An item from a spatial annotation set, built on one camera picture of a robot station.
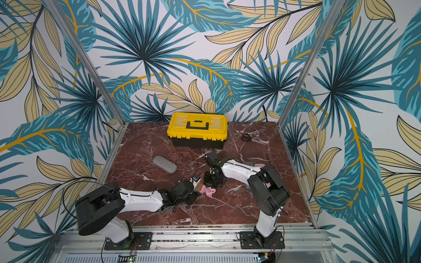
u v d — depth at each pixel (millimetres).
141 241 735
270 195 480
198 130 953
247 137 1130
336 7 678
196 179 779
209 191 852
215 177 763
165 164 945
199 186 838
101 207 462
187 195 694
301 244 754
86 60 842
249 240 732
